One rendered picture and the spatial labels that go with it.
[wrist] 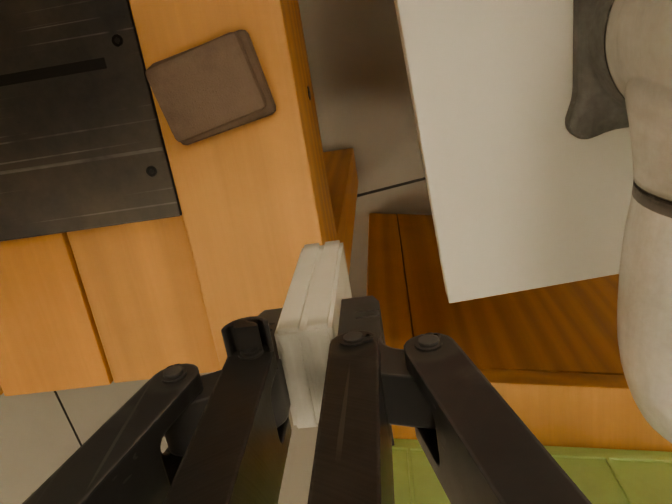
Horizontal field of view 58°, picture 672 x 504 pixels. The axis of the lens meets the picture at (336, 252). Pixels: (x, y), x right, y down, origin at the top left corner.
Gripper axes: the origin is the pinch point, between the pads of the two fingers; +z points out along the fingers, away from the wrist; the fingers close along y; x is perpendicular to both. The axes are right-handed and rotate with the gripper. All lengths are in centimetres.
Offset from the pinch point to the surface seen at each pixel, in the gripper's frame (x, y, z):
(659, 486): -49, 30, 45
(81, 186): -1, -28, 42
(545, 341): -38, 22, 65
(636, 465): -49, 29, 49
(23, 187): -1, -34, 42
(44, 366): -22, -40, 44
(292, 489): -117, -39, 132
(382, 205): -32, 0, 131
